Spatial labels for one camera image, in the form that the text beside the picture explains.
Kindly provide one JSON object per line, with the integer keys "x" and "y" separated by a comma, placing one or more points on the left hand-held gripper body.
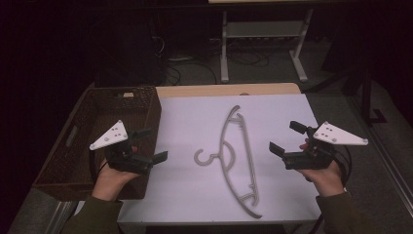
{"x": 118, "y": 152}

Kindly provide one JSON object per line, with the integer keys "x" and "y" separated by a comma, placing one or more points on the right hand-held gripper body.
{"x": 319, "y": 148}

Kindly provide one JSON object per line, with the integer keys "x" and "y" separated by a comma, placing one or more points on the brown wicker basket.
{"x": 97, "y": 139}

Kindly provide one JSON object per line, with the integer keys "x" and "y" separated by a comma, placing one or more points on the grey plastic clothes hanger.
{"x": 238, "y": 162}

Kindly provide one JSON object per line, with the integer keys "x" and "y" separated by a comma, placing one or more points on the person's left hand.
{"x": 112, "y": 182}

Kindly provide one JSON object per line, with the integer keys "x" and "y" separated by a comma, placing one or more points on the person's right hand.
{"x": 324, "y": 180}

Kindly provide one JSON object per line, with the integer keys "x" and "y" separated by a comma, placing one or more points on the white sheet on table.
{"x": 224, "y": 156}

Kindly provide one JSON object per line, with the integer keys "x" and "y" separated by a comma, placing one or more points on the black metal stand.
{"x": 363, "y": 94}

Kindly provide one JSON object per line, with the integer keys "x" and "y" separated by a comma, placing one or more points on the white metal desk frame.
{"x": 264, "y": 42}

